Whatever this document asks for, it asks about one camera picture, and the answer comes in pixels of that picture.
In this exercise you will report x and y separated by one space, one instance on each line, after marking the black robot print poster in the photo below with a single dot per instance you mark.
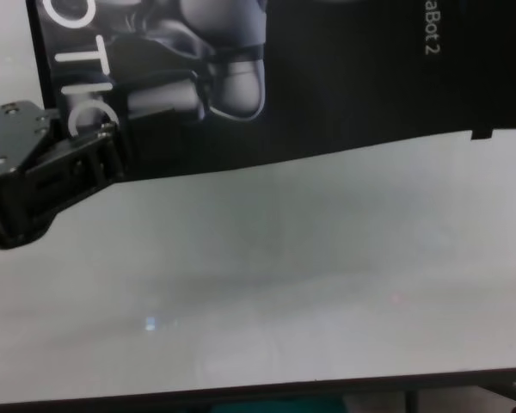
327 86

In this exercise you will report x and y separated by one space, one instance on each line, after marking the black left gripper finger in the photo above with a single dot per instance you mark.
60 127
81 168

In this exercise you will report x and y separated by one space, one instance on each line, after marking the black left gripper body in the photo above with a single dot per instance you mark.
8 142

